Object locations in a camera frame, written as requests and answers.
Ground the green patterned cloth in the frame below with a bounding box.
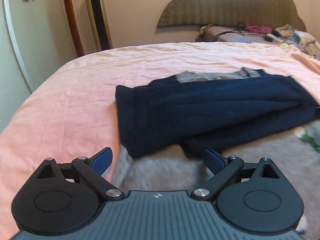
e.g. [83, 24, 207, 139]
[295, 127, 320, 153]

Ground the gold tower fan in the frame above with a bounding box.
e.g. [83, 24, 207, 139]
[84, 0, 113, 51]

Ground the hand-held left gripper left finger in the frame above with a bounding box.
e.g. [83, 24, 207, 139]
[36, 147, 125, 202]

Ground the black cable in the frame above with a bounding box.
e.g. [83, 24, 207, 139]
[214, 22, 250, 38]

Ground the flower-print sliding wardrobe door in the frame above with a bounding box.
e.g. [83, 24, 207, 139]
[0, 0, 77, 94]

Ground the brown wooden door frame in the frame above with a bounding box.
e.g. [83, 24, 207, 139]
[61, 0, 86, 57]

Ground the magenta cloth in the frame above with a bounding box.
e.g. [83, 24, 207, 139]
[245, 24, 268, 35]

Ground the cream patterned blanket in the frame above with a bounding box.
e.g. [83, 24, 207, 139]
[265, 24, 320, 58]

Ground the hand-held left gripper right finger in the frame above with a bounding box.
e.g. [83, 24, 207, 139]
[191, 147, 282, 202]

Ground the pink bed sheet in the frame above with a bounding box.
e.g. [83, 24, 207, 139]
[0, 41, 320, 240]

